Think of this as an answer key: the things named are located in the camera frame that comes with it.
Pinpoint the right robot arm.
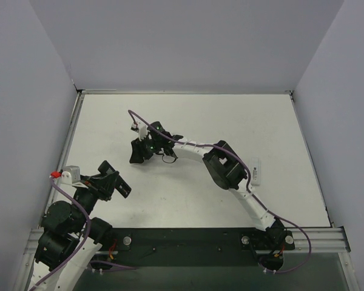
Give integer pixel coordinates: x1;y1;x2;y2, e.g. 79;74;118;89
129;121;294;244

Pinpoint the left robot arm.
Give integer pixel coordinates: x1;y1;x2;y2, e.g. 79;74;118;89
29;169;131;290

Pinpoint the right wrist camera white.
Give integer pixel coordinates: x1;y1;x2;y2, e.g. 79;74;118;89
130;121;148;141

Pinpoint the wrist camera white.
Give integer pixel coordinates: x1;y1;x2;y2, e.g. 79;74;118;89
50;166;81;186
130;121;148;141

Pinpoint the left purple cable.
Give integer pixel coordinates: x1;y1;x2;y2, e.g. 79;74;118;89
30;178;137;291

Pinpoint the purple cable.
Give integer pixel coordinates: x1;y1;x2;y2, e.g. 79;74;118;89
30;178;137;291
127;109;312;273

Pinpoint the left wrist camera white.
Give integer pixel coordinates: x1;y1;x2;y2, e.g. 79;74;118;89
50;166;81;186

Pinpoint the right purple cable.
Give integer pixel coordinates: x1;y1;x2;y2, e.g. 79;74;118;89
127;109;312;273

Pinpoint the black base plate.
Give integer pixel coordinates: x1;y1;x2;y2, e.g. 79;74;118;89
95;227;295;267

